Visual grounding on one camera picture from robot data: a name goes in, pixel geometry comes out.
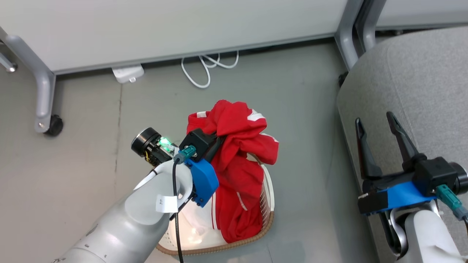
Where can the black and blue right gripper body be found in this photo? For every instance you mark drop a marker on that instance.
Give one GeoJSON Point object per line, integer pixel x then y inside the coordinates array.
{"type": "Point", "coordinates": [402, 195]}

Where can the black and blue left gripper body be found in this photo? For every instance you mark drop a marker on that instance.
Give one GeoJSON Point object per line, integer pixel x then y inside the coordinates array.
{"type": "Point", "coordinates": [203, 179]}

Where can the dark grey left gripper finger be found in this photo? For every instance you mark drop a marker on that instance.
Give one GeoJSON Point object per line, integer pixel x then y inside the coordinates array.
{"type": "Point", "coordinates": [216, 144]}

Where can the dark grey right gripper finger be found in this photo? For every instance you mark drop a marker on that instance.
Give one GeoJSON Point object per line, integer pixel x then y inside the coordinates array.
{"type": "Point", "coordinates": [367, 160]}
{"type": "Point", "coordinates": [406, 148]}

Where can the red and white garment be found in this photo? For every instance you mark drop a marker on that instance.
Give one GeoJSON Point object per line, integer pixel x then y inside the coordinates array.
{"type": "Point", "coordinates": [237, 164]}

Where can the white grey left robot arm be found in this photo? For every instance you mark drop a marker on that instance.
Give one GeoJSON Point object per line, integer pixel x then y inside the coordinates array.
{"type": "Point", "coordinates": [124, 226]}

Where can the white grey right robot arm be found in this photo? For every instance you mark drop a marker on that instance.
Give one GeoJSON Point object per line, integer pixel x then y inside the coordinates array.
{"type": "Point", "coordinates": [424, 237]}

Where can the cream perforated laundry basket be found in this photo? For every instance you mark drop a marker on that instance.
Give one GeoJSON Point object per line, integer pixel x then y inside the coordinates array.
{"type": "Point", "coordinates": [197, 233]}

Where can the grey fabric sofa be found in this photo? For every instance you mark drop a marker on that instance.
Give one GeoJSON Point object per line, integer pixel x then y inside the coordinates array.
{"type": "Point", "coordinates": [420, 73]}

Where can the white power strip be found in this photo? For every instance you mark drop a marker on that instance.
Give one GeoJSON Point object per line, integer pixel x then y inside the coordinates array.
{"type": "Point", "coordinates": [128, 73]}

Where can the grey partition foot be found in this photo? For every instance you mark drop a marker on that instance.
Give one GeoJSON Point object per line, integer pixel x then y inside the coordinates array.
{"type": "Point", "coordinates": [345, 33]}
{"type": "Point", "coordinates": [369, 25]}

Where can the wide white partition panel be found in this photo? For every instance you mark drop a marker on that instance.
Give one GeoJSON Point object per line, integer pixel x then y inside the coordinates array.
{"type": "Point", "coordinates": [164, 25]}

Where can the narrow white partition panel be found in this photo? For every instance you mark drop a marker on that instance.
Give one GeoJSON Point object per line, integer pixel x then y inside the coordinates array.
{"type": "Point", "coordinates": [420, 11]}

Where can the black caster wheel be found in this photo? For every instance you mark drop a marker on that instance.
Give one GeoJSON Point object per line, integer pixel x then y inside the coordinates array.
{"type": "Point", "coordinates": [55, 126]}

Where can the curved grey partition leg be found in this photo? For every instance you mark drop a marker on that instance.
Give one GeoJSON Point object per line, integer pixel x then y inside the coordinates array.
{"type": "Point", "coordinates": [43, 84]}

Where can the thin grey table leg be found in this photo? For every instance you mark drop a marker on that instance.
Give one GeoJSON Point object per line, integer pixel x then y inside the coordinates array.
{"type": "Point", "coordinates": [8, 64]}

